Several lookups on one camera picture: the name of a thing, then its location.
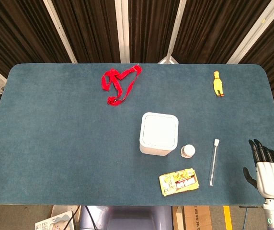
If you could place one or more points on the clear test tube white cap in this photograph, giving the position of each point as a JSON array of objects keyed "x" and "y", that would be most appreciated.
[{"x": 216, "y": 142}]

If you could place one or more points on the yellow rubber chicken toy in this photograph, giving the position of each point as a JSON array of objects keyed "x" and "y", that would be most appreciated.
[{"x": 217, "y": 83}]

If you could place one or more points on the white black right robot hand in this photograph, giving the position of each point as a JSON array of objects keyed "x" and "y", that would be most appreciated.
[{"x": 271, "y": 177}]

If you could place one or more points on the yellow snack packet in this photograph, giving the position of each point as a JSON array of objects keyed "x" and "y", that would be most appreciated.
[{"x": 180, "y": 183}]

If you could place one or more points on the white square container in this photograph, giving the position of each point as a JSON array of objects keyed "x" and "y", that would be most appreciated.
[{"x": 159, "y": 131}]

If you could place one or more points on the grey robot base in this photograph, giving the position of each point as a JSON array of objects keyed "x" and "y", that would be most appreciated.
[{"x": 132, "y": 218}]

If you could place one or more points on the white partition frame post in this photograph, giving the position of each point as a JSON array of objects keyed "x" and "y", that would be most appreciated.
[
  {"x": 123, "y": 31},
  {"x": 60, "y": 31},
  {"x": 252, "y": 36},
  {"x": 175, "y": 31}
]

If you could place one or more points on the illustrated paper booklet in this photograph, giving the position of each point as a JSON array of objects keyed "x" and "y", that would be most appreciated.
[{"x": 55, "y": 221}]

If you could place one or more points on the brown cardboard box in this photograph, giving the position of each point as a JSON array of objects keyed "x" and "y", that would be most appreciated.
[{"x": 194, "y": 218}]

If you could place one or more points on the small white plastic jar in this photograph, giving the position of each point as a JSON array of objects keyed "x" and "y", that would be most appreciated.
[{"x": 188, "y": 151}]

